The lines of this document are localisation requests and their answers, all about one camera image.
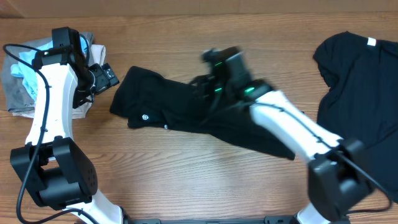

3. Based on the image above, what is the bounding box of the black t-shirt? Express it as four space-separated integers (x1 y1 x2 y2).
109 66 295 160

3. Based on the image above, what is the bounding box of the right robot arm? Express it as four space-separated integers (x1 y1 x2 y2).
192 47 374 223

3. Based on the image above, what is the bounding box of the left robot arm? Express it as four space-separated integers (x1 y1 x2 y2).
10 44 128 223

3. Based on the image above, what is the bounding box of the beige folded shirt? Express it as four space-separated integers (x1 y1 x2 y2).
12 44 106 119

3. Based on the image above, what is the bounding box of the light blue printed t-shirt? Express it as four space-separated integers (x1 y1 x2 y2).
11 37 91 101

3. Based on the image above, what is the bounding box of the grey folded shirt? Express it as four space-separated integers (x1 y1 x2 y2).
1 32 95 113

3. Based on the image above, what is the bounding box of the dark navy t-shirt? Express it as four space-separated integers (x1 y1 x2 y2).
313 32 397 202

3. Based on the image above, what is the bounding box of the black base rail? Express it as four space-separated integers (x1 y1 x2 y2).
123 215 299 224

